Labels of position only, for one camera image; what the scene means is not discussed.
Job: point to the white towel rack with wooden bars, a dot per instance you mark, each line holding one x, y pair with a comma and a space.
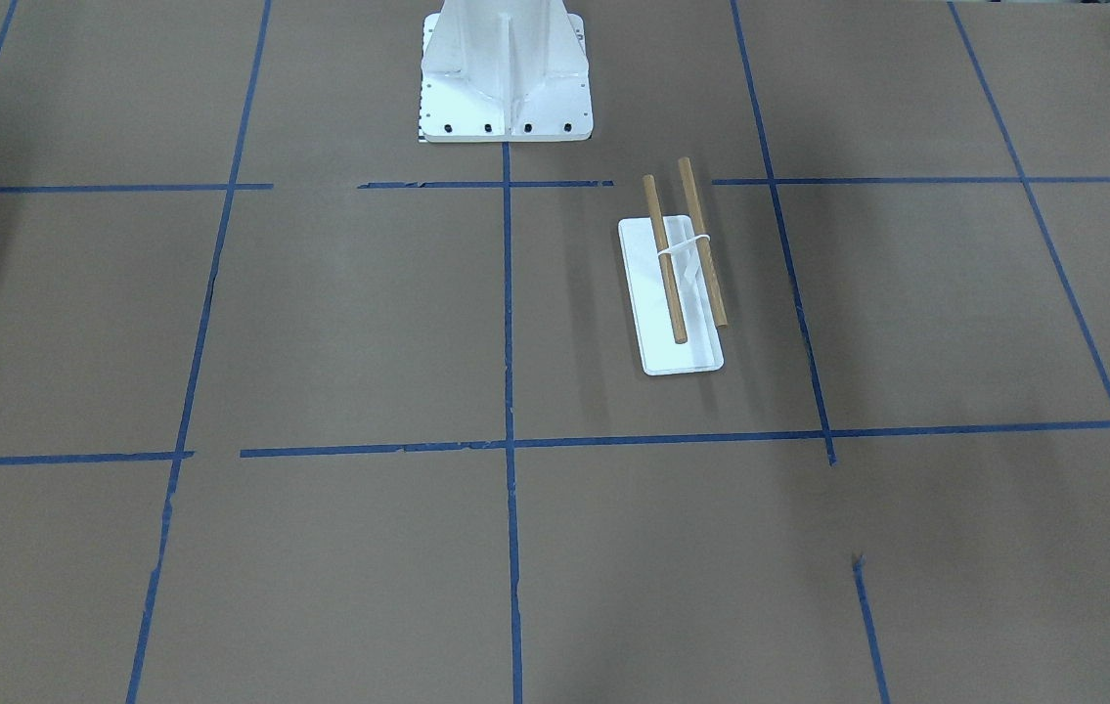
675, 293

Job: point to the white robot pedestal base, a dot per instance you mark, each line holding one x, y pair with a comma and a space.
505, 71

